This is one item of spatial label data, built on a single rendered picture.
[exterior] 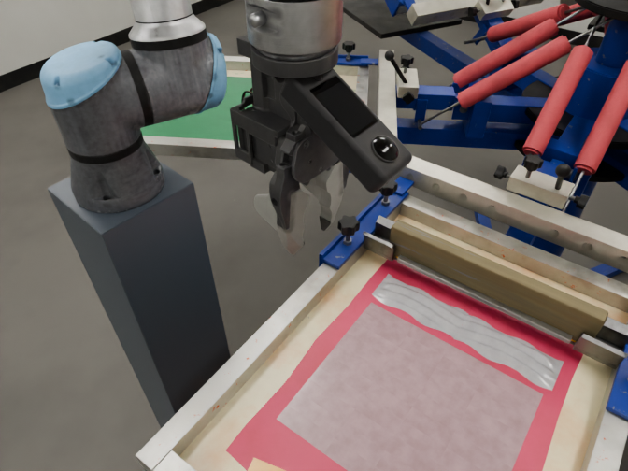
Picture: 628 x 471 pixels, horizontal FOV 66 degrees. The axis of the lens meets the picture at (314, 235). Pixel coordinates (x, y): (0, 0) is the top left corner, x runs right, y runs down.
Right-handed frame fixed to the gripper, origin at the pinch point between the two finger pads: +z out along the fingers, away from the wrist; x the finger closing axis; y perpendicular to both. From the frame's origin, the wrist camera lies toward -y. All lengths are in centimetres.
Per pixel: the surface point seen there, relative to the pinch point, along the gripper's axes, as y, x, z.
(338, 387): 0.2, -6.6, 40.6
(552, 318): -22, -40, 35
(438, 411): -15.0, -14.2, 40.6
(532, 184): -4, -66, 29
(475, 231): 1, -54, 37
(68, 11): 384, -140, 98
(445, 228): 7, -53, 39
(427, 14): 59, -123, 22
